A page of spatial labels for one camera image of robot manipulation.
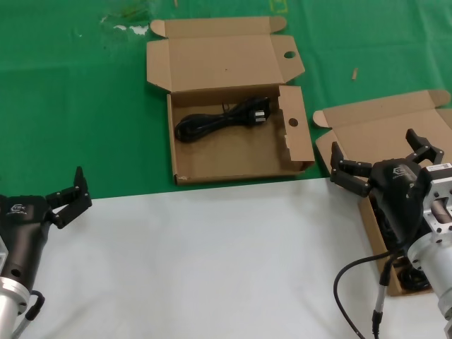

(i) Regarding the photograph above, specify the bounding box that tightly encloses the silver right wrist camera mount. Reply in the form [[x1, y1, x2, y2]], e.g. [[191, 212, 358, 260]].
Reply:
[[411, 161, 452, 236]]

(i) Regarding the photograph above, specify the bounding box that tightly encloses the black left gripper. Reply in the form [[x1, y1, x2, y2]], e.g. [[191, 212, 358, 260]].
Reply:
[[0, 165, 93, 287]]

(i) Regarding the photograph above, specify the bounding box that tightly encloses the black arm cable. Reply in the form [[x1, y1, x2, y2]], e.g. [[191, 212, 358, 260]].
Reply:
[[9, 288, 47, 339], [333, 249, 405, 339]]

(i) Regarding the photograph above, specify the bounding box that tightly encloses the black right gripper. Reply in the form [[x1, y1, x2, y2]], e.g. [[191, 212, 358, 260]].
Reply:
[[329, 128, 445, 249]]

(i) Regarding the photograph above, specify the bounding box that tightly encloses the cardboard box with plain lid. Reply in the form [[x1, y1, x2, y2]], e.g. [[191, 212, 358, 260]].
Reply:
[[312, 90, 452, 297]]

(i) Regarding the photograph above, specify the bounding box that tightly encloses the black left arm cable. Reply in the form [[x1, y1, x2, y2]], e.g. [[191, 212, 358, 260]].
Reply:
[[9, 288, 47, 339]]

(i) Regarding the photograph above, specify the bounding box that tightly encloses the cardboard box with holed flap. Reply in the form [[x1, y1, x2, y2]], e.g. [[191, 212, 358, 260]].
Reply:
[[145, 16, 316, 186]]

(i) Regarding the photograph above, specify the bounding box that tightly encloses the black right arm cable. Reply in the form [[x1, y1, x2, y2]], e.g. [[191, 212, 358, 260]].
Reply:
[[333, 249, 405, 339]]

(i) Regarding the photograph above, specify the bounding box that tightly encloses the green table cloth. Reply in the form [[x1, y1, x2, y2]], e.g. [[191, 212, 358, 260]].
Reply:
[[0, 0, 452, 208]]

